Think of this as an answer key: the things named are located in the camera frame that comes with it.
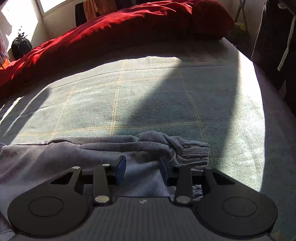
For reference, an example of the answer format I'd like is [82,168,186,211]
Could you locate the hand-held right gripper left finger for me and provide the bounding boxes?
[40,156,127,205]

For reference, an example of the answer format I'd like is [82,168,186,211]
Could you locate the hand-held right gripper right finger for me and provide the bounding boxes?
[159,158,245,205]

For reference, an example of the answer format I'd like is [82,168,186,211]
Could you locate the grey sweatpants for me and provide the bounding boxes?
[0,131,210,234]

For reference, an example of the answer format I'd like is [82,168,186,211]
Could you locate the metal clothes drying rack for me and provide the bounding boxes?
[234,0,248,24]

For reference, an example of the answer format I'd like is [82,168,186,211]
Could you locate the bed with green checked sheet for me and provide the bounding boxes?
[0,38,296,241]

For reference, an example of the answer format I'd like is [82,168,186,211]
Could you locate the red duvet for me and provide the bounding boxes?
[0,0,234,93]

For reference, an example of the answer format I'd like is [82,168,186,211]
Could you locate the black backpack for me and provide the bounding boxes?
[11,32,33,60]

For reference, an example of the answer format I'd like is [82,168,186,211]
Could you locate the dark brown cloth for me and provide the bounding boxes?
[75,2,87,26]

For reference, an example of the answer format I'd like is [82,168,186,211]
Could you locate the yellow plastic bag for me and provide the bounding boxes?
[233,22,246,33]

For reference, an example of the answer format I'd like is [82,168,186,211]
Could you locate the orange cloth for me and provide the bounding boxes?
[83,0,116,20]

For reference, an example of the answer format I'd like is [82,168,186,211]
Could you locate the pink curtain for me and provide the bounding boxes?
[0,28,11,70]

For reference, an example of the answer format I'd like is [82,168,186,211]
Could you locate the dark garment with white cord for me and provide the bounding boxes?
[251,0,296,93]

